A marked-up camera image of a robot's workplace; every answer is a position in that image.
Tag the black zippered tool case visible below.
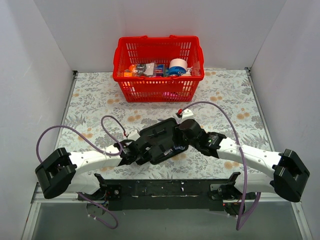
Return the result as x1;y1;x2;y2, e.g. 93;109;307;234
136;117;189;165

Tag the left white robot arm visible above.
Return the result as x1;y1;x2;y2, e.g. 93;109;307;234
35;140;148;200

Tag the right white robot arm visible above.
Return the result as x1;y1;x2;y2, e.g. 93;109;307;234
178;119;310;203

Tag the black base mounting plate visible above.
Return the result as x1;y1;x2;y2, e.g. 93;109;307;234
84;178;242;211

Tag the floral patterned table mat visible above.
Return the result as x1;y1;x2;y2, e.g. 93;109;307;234
57;68;272;179

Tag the white tape roll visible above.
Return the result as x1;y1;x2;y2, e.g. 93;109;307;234
168;58;188;76

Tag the red plastic shopping basket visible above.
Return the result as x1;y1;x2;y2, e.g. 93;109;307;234
112;35;205;103

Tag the colourful packaged item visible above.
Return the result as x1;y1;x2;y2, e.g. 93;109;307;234
153;64;167;78

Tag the orange small box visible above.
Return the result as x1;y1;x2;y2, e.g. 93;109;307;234
123;69;133;77

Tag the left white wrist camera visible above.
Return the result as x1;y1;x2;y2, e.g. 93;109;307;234
124;129;140;141

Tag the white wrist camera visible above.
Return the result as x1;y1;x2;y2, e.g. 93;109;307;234
124;129;140;141
176;108;194;122

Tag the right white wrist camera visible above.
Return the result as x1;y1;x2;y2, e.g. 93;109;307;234
176;108;194;122

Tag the aluminium frame rail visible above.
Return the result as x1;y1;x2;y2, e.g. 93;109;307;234
31;182;288;204

